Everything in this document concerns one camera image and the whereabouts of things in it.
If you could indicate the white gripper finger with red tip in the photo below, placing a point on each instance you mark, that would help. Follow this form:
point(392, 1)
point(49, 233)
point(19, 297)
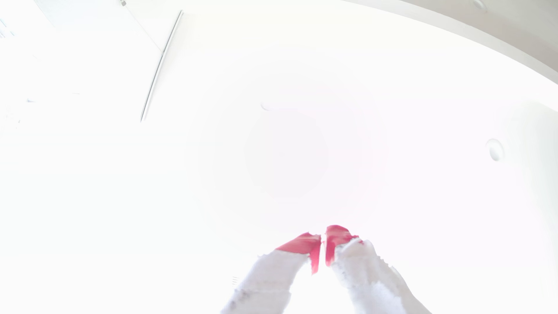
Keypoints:
point(270, 279)
point(370, 283)

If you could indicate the round recessed ceiling light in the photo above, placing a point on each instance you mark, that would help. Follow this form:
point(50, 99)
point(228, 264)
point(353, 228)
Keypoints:
point(495, 150)

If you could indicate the thin metal ceiling rail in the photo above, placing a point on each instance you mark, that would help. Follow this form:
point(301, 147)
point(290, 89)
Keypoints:
point(160, 65)

